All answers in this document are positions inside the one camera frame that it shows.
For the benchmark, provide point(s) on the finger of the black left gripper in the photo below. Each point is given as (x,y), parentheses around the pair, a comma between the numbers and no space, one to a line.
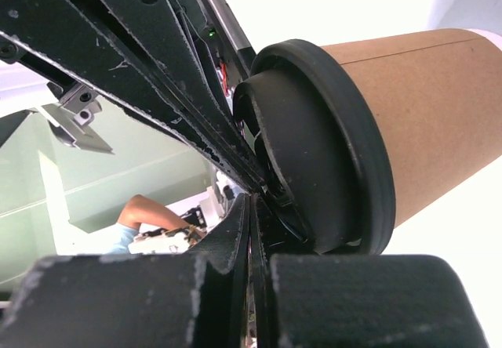
(81,40)
(166,55)

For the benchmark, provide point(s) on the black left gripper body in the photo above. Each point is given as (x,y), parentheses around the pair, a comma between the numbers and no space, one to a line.
(214,23)

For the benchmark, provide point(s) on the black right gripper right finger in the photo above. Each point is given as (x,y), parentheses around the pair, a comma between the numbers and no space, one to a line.
(306,300)

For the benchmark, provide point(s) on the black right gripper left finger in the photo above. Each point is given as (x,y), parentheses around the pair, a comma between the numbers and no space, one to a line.
(193,299)

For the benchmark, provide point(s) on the black plastic cup lid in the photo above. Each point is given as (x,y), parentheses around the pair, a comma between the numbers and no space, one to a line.
(327,173)

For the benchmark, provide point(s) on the single brown paper cup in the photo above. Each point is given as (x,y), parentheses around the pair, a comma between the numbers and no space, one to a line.
(436,98)

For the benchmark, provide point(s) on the person forearm in background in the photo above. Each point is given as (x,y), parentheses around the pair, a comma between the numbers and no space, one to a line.
(141,210)

